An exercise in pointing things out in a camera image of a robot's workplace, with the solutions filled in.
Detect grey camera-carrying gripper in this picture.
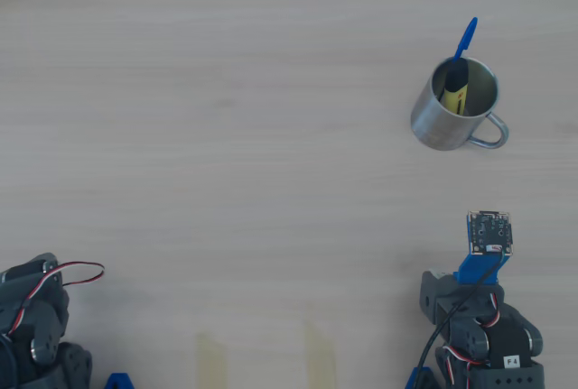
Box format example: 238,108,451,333
419,269,506,325

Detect yellow highlighter with black cap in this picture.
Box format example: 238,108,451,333
438,60,470,117

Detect silver metal cup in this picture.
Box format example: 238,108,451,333
409,57,510,152

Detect blue ballpoint pen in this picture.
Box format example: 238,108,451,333
451,16,479,65

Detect yellow masking tape strip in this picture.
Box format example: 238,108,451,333
303,320,338,389
196,333,227,389

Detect thin black camera cable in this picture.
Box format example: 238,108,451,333
414,247,506,389

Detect red white servo wires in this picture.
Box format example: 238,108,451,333
440,293,503,389

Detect wrist camera board blue mount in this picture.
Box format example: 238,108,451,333
453,209,516,287

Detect small blue base plate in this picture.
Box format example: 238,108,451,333
404,366,435,389

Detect perforated blue base plate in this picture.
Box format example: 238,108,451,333
104,373,136,389

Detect red white servo wire loop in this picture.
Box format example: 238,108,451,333
8,261,106,340

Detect grey camera-less robot arm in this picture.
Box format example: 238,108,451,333
0,252,94,389

